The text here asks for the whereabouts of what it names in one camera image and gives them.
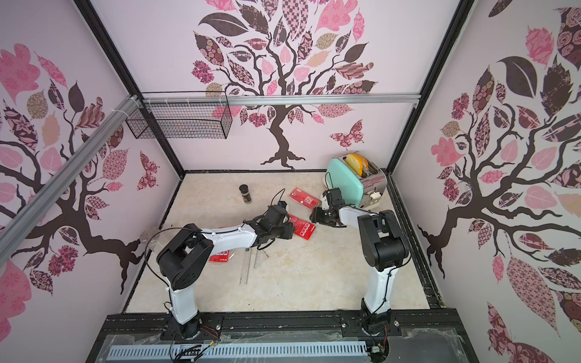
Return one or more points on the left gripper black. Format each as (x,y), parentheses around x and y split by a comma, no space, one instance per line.
(288,231)

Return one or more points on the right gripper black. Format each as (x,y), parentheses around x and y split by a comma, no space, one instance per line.
(321,215)

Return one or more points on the red ruler set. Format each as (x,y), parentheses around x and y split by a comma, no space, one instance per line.
(304,198)
(223,257)
(302,228)

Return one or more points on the clear plastic ruler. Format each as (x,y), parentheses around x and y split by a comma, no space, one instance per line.
(245,267)

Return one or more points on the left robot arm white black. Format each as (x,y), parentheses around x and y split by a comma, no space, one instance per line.
(183,259)

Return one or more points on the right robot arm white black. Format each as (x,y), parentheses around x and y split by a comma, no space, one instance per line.
(385,249)

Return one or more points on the black lid spice jar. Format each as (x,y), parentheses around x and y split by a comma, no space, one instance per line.
(245,193)

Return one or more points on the mint green toaster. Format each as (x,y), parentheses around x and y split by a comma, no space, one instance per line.
(362,192)

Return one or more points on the yellow toast slice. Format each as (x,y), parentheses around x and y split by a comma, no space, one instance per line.
(358,164)

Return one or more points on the clear plastic cup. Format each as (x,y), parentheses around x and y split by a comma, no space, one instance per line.
(149,237)

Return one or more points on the black wire basket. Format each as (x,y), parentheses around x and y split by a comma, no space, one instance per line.
(186,117)

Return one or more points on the white slotted cable duct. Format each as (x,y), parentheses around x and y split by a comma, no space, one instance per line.
(234,351)

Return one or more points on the aluminium rail back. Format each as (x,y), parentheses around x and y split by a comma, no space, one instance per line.
(281,99)

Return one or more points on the aluminium rail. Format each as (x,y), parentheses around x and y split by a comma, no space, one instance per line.
(24,222)
(281,99)

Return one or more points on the aluminium rail left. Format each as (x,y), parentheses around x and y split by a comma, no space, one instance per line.
(24,222)

